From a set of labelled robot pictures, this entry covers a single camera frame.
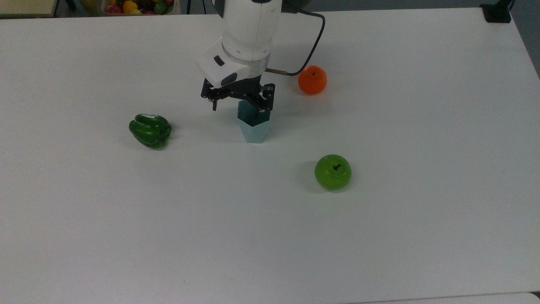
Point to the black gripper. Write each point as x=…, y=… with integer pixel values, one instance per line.
x=236, y=89

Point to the light blue mug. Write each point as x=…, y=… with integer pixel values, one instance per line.
x=255, y=133

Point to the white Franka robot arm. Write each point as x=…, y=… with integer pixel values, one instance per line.
x=249, y=29

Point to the orange fruit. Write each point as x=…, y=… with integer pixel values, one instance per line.
x=312, y=80

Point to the green bell pepper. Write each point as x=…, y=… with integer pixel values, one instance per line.
x=149, y=131

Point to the bin of toy fruits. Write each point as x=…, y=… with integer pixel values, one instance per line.
x=168, y=12

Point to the green apple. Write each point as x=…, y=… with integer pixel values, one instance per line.
x=333, y=173

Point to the yellow toy fruit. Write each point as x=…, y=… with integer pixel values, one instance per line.
x=130, y=6

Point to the red toy fruit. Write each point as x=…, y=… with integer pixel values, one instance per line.
x=114, y=9

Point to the beige box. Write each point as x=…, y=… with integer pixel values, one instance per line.
x=25, y=8

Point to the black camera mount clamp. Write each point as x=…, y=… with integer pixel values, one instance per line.
x=495, y=12

